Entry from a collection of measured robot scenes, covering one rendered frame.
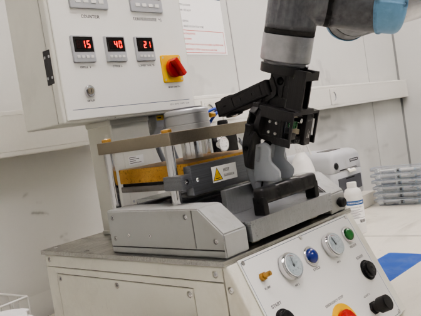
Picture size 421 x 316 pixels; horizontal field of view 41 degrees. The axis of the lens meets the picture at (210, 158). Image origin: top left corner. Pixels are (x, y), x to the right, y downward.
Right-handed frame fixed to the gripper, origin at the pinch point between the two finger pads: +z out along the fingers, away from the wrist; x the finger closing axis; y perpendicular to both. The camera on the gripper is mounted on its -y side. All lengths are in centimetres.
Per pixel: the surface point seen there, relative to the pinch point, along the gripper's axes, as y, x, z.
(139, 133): -31.1, 2.1, -0.8
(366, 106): -76, 195, 18
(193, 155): -13.3, -1.1, -1.7
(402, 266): 11.2, 42.1, 22.8
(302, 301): 15.2, -6.5, 11.4
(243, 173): -3.5, 0.7, -0.9
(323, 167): -39, 93, 23
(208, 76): -72, 68, -3
